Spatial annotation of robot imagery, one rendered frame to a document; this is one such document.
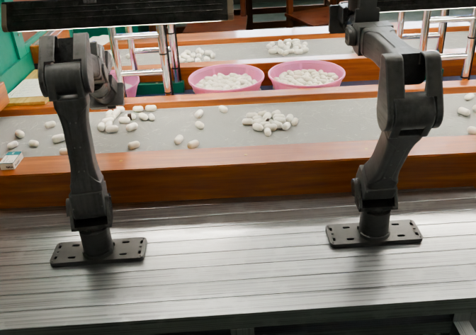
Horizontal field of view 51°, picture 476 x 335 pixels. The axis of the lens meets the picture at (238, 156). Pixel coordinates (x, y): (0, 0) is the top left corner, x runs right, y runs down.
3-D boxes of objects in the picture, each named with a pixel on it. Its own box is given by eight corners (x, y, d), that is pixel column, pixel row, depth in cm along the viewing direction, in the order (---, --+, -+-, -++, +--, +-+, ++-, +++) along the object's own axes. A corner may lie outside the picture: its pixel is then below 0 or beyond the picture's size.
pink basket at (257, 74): (277, 107, 171) (277, 81, 166) (204, 122, 163) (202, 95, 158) (247, 83, 192) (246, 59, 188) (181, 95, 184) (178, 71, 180)
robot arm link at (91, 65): (71, 63, 122) (32, 29, 92) (108, 59, 123) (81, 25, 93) (77, 112, 122) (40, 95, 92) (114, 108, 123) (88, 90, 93)
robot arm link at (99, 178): (79, 212, 108) (49, 61, 97) (110, 208, 108) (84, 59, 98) (74, 224, 102) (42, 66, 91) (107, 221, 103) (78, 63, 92)
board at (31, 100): (45, 104, 160) (44, 101, 159) (-1, 107, 160) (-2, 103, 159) (74, 70, 188) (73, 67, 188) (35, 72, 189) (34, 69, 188)
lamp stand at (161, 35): (173, 141, 152) (154, -9, 130) (108, 144, 152) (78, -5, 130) (179, 115, 169) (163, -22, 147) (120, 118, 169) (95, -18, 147)
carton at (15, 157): (15, 169, 123) (13, 162, 122) (1, 170, 123) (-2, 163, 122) (23, 157, 129) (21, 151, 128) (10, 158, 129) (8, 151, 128)
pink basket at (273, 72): (350, 110, 165) (353, 83, 161) (271, 114, 166) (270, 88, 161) (336, 82, 189) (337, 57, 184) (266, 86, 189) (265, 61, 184)
